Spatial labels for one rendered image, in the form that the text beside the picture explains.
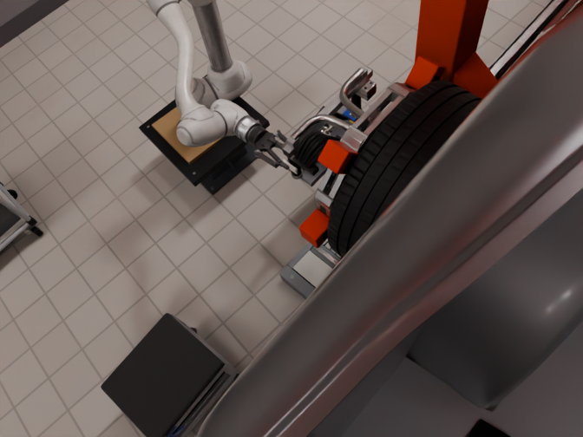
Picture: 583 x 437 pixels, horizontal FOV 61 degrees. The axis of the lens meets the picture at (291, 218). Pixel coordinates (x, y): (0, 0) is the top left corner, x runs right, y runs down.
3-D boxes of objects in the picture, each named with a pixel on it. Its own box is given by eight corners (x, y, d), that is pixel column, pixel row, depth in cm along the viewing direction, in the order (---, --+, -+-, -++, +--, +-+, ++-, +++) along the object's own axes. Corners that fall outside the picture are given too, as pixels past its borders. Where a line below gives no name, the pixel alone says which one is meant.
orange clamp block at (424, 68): (424, 94, 150) (439, 66, 145) (402, 82, 153) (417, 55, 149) (432, 94, 155) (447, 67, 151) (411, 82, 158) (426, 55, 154)
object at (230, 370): (193, 326, 241) (167, 307, 210) (247, 374, 227) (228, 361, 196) (131, 398, 230) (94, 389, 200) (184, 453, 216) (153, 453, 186)
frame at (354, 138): (337, 254, 184) (324, 181, 135) (324, 244, 186) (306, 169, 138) (427, 155, 196) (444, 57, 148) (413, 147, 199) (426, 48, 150)
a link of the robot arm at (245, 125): (238, 141, 187) (249, 149, 185) (232, 127, 179) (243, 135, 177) (254, 126, 190) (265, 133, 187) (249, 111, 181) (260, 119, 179)
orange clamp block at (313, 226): (336, 230, 162) (317, 249, 160) (317, 216, 165) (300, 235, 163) (334, 220, 156) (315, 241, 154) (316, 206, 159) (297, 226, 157)
